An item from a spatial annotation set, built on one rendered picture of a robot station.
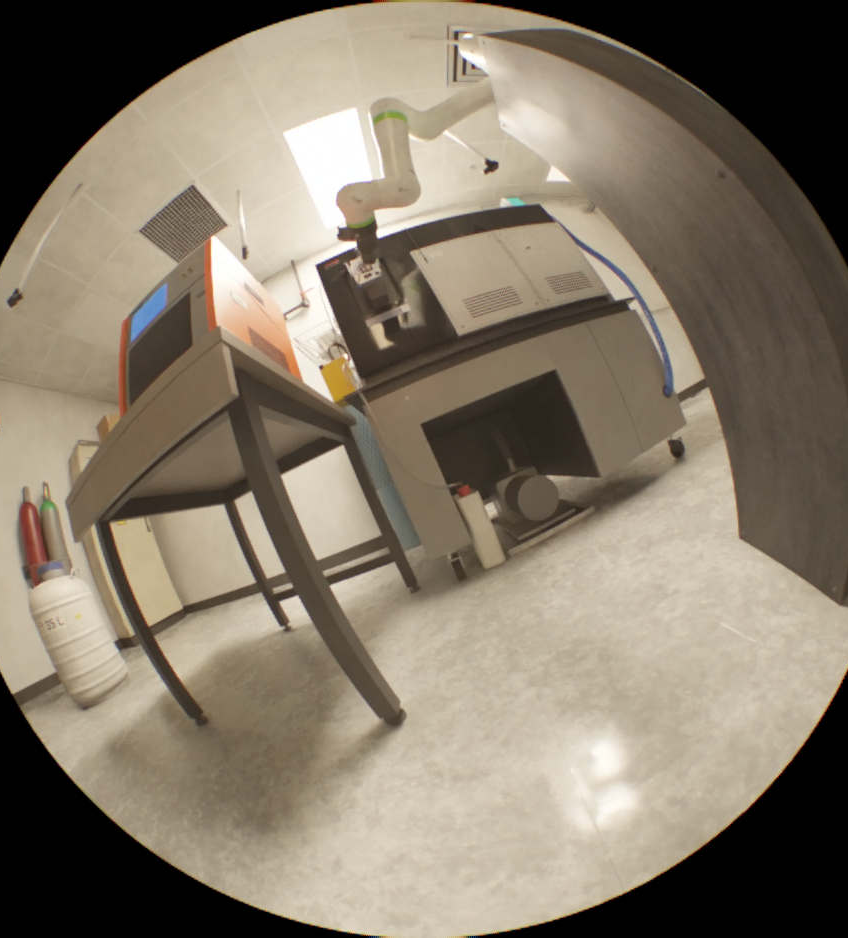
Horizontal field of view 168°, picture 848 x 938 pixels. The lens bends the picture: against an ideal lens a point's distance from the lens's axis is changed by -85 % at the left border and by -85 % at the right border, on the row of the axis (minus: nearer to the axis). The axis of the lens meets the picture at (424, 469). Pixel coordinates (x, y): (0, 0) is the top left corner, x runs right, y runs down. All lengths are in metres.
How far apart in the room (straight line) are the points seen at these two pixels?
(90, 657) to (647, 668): 1.99
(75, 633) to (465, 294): 2.35
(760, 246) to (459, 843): 0.76
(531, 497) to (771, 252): 1.01
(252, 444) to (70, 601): 1.56
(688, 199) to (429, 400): 0.85
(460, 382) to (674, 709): 0.96
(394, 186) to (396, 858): 1.24
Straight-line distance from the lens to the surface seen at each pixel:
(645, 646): 0.55
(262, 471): 0.45
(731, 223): 0.49
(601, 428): 1.10
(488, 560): 1.04
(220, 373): 0.43
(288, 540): 0.44
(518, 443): 1.66
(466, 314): 1.15
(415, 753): 0.53
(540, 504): 1.12
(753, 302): 0.50
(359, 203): 0.88
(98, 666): 1.85
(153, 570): 3.46
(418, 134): 1.26
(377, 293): 1.14
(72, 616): 1.84
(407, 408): 0.93
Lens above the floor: 0.40
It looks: 1 degrees up
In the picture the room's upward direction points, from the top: 24 degrees counter-clockwise
